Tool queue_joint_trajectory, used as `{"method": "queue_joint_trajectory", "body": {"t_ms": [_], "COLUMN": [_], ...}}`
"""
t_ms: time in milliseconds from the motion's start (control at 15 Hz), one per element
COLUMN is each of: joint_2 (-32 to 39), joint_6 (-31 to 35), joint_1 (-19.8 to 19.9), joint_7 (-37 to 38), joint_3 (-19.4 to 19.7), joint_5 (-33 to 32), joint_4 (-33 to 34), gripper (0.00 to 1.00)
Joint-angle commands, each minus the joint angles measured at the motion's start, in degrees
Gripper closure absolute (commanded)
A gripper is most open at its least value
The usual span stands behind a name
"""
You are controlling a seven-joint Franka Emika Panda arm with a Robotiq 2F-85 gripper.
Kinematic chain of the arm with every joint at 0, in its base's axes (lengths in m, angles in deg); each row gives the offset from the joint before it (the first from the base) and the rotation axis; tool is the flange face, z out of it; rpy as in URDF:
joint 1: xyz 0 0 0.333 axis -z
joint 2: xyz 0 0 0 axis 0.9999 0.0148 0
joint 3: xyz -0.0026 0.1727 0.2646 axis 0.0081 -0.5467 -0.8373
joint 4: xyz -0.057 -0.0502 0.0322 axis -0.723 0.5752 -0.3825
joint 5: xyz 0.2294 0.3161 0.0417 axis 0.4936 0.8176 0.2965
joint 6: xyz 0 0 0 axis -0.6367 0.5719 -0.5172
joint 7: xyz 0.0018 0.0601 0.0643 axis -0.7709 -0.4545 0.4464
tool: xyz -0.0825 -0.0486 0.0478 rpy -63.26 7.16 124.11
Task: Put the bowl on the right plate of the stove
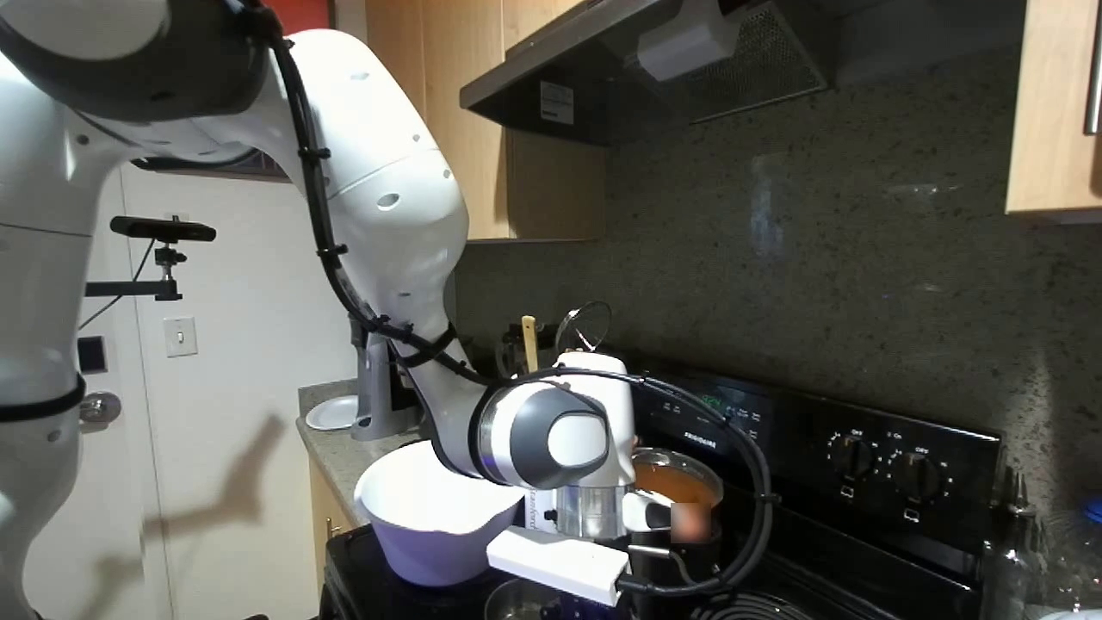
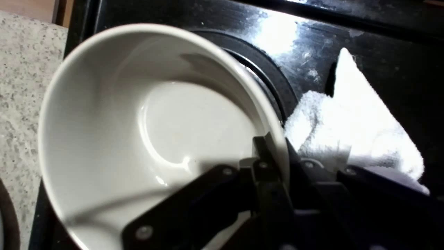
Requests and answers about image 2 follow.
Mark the black electric stove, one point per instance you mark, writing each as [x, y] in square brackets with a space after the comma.
[393, 70]

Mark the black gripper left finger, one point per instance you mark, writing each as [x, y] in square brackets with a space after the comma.
[185, 204]

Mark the white crumpled cloth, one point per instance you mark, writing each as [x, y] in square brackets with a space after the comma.
[361, 126]

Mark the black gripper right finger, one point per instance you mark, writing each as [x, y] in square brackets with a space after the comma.
[370, 218]

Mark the large white mixing bowl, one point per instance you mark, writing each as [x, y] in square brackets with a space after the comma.
[116, 116]

